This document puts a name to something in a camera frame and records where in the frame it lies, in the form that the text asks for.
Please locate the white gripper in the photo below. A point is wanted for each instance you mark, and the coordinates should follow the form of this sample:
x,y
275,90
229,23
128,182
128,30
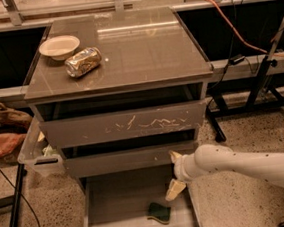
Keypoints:
x,y
180,169

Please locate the green yellow sponge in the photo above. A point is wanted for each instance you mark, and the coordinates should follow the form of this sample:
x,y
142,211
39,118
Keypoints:
x,y
158,212

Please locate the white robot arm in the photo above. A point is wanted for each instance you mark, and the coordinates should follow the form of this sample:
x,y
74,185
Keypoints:
x,y
211,159

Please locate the grey top drawer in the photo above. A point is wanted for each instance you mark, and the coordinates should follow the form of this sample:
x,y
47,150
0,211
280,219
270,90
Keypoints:
x,y
126,124

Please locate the grey open bottom drawer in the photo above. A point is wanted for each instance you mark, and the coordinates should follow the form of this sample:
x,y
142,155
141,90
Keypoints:
x,y
122,199

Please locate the grey middle drawer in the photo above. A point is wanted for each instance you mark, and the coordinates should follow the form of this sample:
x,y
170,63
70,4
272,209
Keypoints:
x,y
138,158

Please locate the grey drawer cabinet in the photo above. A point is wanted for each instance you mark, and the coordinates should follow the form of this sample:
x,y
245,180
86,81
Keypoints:
x,y
148,60

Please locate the black table leg right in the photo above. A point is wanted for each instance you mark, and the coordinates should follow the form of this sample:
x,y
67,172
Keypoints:
x,y
220,136

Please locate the black table leg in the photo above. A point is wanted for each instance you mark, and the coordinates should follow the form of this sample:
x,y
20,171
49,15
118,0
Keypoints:
x,y
220,136
14,218

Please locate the black power adapter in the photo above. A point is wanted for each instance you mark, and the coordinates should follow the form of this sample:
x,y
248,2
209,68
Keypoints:
x,y
236,59

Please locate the crushed soda can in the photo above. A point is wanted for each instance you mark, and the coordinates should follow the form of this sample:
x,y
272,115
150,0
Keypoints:
x,y
83,62

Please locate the black table leg left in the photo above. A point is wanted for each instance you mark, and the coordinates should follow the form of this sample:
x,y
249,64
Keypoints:
x,y
14,218

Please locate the white bowl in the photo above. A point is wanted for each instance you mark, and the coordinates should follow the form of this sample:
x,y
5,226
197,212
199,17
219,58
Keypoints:
x,y
60,47

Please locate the orange cloth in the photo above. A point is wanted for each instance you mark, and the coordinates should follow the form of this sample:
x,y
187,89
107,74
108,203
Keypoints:
x,y
9,142

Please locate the brown bag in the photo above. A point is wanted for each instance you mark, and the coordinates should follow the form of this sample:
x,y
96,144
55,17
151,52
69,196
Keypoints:
x,y
11,119

